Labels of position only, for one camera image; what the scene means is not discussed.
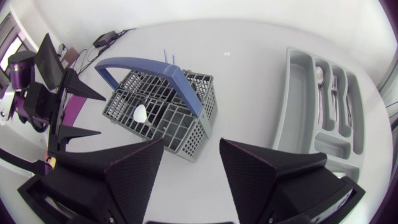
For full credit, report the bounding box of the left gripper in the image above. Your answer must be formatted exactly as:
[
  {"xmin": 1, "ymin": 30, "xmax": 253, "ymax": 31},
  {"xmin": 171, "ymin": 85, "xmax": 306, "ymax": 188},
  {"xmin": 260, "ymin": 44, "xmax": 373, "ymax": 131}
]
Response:
[{"xmin": 23, "ymin": 68, "xmax": 107, "ymax": 153}]

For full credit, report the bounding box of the dark screen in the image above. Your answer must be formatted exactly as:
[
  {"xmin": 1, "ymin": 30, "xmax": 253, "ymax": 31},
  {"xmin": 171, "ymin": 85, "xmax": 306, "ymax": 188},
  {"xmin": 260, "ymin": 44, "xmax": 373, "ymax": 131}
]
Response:
[{"xmin": 34, "ymin": 32, "xmax": 67, "ymax": 91}]

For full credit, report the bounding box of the pale plastic spoon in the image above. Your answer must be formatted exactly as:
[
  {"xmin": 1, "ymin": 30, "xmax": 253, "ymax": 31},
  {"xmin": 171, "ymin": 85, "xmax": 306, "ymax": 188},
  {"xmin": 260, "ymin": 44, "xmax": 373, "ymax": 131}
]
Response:
[{"xmin": 132, "ymin": 104, "xmax": 148, "ymax": 124}]

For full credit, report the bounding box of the steel fork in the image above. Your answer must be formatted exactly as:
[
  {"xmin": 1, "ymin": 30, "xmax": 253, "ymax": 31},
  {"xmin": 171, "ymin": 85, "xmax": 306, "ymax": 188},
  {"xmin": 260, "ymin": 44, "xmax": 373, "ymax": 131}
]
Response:
[{"xmin": 330, "ymin": 74, "xmax": 340, "ymax": 123}]

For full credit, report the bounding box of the black cable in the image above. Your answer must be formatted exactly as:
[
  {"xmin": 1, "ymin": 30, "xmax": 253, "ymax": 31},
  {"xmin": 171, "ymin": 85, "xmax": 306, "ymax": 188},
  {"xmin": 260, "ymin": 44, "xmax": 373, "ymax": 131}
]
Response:
[
  {"xmin": 74, "ymin": 45, "xmax": 105, "ymax": 75},
  {"xmin": 107, "ymin": 27, "xmax": 137, "ymax": 47}
]

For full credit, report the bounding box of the grey cutlery basket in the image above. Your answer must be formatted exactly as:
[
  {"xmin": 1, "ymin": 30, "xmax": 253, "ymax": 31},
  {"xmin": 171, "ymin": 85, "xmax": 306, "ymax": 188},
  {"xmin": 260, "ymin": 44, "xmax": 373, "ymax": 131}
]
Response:
[{"xmin": 94, "ymin": 57, "xmax": 218, "ymax": 164}]

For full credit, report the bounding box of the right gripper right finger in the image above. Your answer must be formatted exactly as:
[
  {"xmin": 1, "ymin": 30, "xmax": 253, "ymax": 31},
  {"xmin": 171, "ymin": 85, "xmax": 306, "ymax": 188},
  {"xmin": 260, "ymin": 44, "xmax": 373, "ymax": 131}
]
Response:
[{"xmin": 219, "ymin": 138, "xmax": 349, "ymax": 224}]

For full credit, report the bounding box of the black power brick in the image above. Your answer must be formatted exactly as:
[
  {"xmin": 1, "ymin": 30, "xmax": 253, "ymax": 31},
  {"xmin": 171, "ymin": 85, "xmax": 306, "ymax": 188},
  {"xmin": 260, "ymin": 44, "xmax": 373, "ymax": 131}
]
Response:
[{"xmin": 93, "ymin": 30, "xmax": 118, "ymax": 49}]

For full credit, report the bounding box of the grey cutlery tray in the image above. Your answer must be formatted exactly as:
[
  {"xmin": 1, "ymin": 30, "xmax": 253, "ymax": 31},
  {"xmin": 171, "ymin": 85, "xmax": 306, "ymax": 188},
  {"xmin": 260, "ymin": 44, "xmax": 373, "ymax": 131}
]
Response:
[{"xmin": 272, "ymin": 46, "xmax": 365, "ymax": 184}]

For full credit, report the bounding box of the steel knife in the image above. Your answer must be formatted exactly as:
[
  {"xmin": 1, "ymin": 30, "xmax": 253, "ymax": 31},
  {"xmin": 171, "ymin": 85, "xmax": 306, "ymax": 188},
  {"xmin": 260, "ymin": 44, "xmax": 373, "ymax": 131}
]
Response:
[{"xmin": 345, "ymin": 90, "xmax": 354, "ymax": 128}]

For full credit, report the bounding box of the steel spoon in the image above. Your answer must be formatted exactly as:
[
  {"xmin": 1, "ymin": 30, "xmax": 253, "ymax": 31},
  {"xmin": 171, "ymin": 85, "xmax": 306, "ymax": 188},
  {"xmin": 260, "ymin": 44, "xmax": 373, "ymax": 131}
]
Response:
[{"xmin": 315, "ymin": 65, "xmax": 325, "ymax": 126}]

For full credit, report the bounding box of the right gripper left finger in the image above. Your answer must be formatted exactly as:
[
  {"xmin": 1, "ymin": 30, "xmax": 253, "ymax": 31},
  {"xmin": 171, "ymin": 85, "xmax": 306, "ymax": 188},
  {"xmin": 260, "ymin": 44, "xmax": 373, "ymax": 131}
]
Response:
[{"xmin": 40, "ymin": 138, "xmax": 165, "ymax": 224}]

